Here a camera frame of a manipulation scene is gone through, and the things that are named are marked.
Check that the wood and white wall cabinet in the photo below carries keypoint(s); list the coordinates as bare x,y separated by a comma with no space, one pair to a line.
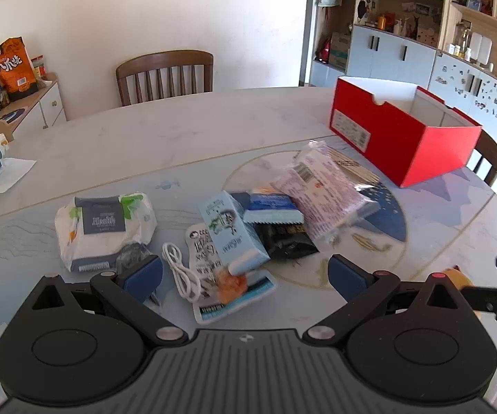
404,47

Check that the small yellow object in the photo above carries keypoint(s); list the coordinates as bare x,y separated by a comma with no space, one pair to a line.
457,278

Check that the patterned marble desktop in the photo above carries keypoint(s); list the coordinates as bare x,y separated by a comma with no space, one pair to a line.
166,138

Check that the small clear plastic packet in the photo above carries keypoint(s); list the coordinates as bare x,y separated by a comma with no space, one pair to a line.
133,251

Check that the white chicken breast packet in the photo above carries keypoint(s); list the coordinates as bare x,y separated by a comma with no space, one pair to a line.
203,258

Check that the red bag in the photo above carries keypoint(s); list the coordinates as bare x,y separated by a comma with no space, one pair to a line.
324,51

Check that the wooden curved-back chair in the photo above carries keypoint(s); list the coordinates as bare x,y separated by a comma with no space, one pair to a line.
488,155

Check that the light blue milk carton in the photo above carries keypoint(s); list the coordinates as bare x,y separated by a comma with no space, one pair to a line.
231,233

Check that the orange snack bag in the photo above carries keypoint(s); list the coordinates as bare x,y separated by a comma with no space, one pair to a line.
12,69

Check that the clear pink snack packet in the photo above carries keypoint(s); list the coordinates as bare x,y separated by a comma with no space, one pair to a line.
322,189

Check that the red shoe box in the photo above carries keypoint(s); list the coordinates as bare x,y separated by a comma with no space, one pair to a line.
382,129

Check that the cardboard box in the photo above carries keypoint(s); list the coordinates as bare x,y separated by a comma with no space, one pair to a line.
340,49

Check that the black snack packet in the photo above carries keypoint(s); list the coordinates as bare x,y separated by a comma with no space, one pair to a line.
287,241

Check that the blue snack packet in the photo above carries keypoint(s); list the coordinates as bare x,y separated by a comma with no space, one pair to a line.
272,209

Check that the wooden slat-back chair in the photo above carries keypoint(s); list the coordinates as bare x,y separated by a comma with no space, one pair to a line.
164,73

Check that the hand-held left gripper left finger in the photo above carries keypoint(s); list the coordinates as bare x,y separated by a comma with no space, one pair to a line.
145,274

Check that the dark round mat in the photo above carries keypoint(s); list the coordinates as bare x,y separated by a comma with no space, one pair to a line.
9,115

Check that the white sideboard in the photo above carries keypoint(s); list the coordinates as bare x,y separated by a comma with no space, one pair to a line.
43,108

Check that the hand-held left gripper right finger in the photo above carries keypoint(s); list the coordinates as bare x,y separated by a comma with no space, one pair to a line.
347,276

